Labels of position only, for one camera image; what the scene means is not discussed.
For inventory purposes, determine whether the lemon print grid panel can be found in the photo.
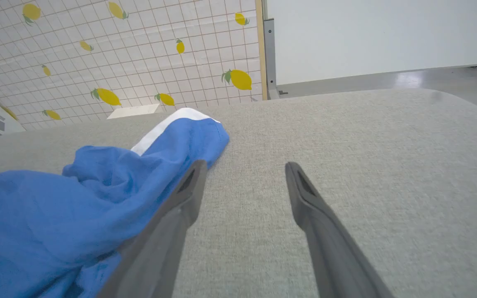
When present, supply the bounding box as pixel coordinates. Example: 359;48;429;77
0;0;269;131

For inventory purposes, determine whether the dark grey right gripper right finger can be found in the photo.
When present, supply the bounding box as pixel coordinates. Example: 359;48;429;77
285;161;395;298

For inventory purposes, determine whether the small white box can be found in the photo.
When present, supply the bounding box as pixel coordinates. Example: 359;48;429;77
106;103;164;120

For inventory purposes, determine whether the grey metal post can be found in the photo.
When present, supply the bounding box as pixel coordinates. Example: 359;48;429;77
263;18;279;100

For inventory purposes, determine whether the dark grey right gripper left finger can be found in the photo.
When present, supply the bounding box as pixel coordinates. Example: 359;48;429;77
97;160;208;298

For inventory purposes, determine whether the blue garment with white band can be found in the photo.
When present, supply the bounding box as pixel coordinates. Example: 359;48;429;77
0;108;230;298

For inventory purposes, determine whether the light grey fabric sofa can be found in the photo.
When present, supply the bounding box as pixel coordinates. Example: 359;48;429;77
0;88;477;298

